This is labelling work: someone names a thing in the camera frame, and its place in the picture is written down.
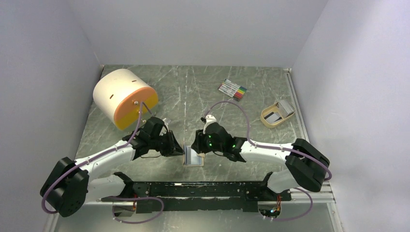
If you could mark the stack of cards in tray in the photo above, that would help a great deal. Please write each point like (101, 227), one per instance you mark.
(285, 108)

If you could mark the round pink yellow drawer box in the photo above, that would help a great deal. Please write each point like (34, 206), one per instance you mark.
(115, 94)

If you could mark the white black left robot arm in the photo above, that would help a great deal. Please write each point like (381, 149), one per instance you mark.
(73, 183)

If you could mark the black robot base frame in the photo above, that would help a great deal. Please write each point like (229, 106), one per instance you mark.
(192, 196)

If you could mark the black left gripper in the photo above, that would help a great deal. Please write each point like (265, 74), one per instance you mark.
(173, 148)

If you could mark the aluminium table edge rail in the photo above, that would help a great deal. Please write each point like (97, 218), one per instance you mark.
(328, 195)

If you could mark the fallen card in tray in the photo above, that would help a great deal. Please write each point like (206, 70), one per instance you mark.
(273, 117)

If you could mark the beige oval plastic tray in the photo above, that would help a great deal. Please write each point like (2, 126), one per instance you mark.
(272, 108)

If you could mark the pack of coloured marker pens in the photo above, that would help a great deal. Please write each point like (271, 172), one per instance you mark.
(232, 90)

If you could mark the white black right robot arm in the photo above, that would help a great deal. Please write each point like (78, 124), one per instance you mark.
(304, 165)

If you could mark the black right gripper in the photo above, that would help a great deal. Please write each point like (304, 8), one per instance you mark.
(198, 144)

